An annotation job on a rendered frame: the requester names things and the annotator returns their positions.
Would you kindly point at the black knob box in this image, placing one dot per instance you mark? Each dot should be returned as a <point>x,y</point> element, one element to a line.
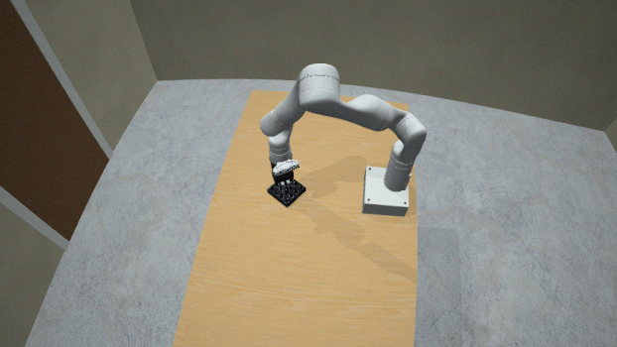
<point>296,190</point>

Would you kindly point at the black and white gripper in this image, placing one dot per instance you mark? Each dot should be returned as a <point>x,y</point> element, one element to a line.
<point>282,168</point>

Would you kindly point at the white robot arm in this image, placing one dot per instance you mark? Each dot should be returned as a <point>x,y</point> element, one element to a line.
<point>320,94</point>

